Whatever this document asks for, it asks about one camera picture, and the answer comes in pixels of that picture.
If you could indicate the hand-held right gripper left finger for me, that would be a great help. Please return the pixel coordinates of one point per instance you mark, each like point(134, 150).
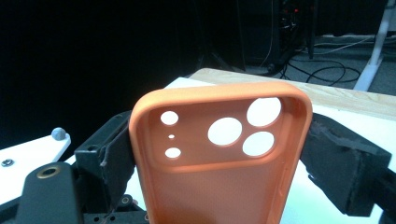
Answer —
point(102, 146)

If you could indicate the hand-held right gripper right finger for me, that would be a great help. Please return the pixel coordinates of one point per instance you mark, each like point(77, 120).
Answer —
point(342, 161)

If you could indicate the orange phone case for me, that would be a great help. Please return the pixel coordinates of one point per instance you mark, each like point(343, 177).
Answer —
point(218, 193)

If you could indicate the wooden table board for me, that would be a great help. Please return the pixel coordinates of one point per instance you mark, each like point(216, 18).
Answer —
point(342, 96)

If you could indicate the black equipment tower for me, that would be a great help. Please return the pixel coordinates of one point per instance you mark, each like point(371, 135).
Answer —
point(280, 34)

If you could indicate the white metal stand frame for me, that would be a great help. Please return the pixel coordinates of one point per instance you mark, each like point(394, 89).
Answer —
point(373, 56)

